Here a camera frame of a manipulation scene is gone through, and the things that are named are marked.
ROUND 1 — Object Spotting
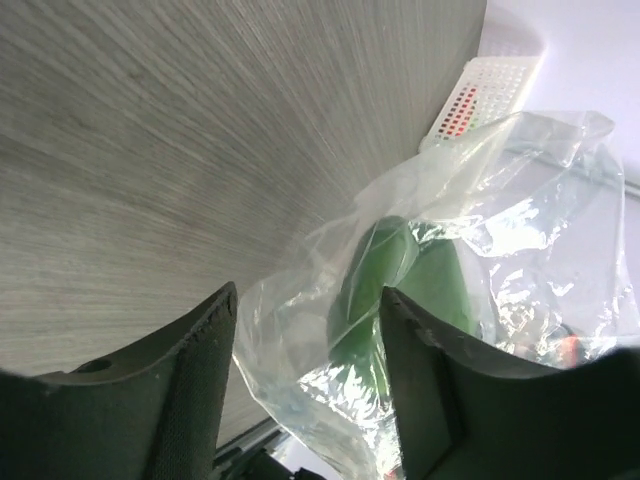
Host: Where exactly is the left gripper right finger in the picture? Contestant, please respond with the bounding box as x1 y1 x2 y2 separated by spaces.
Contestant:
380 288 639 479

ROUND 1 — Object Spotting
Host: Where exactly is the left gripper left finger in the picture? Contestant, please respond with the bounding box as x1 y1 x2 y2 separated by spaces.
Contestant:
1 283 237 479

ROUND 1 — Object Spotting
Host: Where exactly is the green fake pepper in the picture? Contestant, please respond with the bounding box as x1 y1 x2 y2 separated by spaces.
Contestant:
327 215 474 406

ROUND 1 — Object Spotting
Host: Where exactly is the clear orange zip top bag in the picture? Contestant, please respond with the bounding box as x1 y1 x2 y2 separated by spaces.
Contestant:
234 111 639 479

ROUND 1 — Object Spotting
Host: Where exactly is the white perforated plastic basket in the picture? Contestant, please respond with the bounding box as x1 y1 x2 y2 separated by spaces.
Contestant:
419 24 547 151

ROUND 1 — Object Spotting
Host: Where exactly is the aluminium frame rail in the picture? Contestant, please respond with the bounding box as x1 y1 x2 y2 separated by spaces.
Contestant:
209 419 294 480

